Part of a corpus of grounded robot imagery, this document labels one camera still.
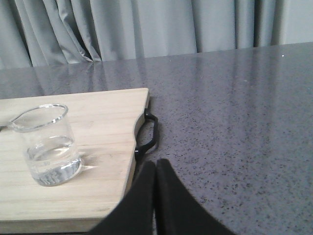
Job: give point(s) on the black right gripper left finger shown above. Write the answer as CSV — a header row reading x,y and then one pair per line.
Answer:
x,y
133,215

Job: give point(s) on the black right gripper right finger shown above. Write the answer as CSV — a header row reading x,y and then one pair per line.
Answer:
x,y
177,212

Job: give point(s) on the clear glass measuring beaker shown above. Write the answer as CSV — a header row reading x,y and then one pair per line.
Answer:
x,y
48,144

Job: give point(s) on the light wooden cutting board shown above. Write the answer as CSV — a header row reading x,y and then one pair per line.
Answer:
x,y
104,125

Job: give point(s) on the grey pleated curtain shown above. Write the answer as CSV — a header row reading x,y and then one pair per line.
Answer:
x,y
53,32

